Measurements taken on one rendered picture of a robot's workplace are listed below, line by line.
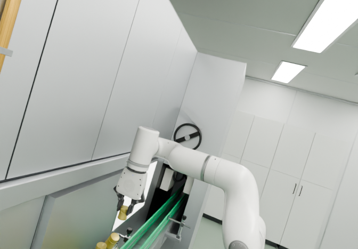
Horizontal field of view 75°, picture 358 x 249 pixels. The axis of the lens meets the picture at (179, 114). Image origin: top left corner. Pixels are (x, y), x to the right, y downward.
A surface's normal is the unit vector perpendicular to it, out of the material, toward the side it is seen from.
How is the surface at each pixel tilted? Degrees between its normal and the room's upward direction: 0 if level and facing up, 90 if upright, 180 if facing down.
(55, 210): 90
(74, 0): 90
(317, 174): 90
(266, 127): 90
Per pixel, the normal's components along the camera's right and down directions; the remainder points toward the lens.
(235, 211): -0.45, -0.69
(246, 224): -0.09, -0.75
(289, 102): -0.25, -0.05
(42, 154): 0.92, 0.29
